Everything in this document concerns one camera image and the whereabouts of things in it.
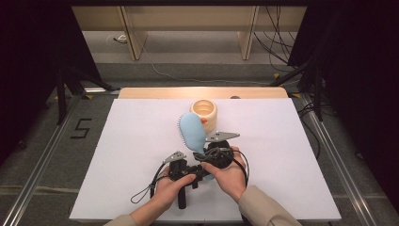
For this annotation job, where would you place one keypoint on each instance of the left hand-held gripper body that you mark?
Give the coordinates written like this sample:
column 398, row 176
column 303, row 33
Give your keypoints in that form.
column 177, row 166

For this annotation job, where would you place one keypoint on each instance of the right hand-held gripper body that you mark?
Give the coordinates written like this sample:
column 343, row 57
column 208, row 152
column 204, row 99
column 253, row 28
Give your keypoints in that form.
column 219, row 153

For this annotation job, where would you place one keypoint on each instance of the light blue hairbrush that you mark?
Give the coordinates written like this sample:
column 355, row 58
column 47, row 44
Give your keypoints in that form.
column 192, row 132

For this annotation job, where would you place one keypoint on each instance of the cream ribbed holder cup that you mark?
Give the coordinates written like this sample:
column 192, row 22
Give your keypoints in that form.
column 211, row 122

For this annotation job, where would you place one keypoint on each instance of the person's left hand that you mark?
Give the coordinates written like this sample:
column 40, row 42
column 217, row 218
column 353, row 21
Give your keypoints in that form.
column 169, row 191

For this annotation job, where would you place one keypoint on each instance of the person's right hand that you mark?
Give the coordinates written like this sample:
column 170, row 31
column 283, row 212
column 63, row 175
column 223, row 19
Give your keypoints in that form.
column 232, row 179

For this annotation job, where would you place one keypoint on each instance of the white table cover sheet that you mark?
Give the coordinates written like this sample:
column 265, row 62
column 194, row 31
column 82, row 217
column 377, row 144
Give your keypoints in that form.
column 141, row 125

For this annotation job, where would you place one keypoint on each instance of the wooden table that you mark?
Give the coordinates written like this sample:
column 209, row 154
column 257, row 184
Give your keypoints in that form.
column 150, row 93

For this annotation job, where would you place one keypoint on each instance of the black tripod stand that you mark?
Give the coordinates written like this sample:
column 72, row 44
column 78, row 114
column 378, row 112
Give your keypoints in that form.
column 318, row 94
column 61, row 94

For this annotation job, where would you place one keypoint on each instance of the beige wooden desk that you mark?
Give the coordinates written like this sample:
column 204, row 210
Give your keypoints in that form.
column 188, row 19

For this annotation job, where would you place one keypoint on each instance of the black curtain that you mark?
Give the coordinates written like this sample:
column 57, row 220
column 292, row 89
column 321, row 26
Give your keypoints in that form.
column 28, row 62
column 360, row 78

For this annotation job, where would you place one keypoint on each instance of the aluminium floor rail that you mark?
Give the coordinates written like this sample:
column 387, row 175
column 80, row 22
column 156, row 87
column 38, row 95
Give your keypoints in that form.
column 39, row 169
column 340, row 169

